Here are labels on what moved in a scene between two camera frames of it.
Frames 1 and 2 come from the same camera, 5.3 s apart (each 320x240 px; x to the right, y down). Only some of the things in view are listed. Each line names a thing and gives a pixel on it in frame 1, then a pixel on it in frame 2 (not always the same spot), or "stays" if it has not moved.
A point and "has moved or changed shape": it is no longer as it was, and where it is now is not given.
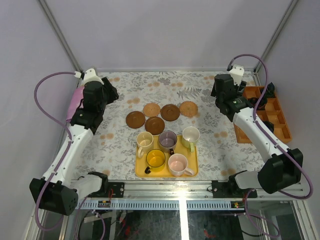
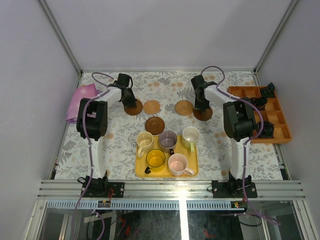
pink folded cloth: x=78 y=96 stays
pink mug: x=178 y=165 stays
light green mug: x=190 y=135 stays
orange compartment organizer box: x=272 y=111 stays
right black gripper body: x=214 y=94 -> x=200 y=104
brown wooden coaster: x=169 y=112 -> x=204 y=116
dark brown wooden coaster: x=135 y=119 -> x=134 y=111
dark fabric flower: x=270 y=92 stays
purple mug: x=167 y=140 stays
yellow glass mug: x=156 y=160 stays
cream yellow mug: x=145 y=142 stays
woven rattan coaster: x=188 y=108 has moved or changed shape
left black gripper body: x=110 y=88 -> x=129 y=100
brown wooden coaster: x=154 y=125 stays
